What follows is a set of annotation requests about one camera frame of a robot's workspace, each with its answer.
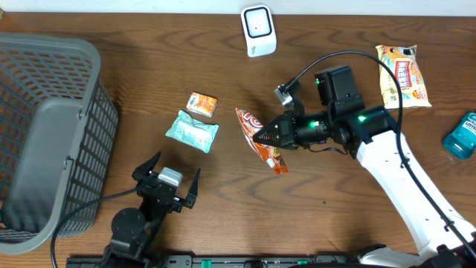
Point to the orange snack bag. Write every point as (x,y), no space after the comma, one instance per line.
(402,62)

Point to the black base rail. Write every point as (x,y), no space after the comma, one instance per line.
(187,261)

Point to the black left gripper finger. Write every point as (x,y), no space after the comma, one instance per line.
(193,191)
(143,171)

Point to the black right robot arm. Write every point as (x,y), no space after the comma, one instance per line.
(443,238)

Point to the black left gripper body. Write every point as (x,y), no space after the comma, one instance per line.
(176,205)

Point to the blue mouthwash bottle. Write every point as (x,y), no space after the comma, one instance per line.
(461,142)

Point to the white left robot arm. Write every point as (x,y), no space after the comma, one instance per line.
(134,229)

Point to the red chocolate bar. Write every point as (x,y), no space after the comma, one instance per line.
(270,155)

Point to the small orange box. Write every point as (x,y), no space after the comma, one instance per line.
(202,104)

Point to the grey plastic basket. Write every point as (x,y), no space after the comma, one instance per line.
(58,127)

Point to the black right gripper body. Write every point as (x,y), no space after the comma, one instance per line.
(303,129)

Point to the green wet wipes pack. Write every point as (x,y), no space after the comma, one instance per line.
(192,132)

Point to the white barcode scanner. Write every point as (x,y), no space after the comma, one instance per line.
(258,28)

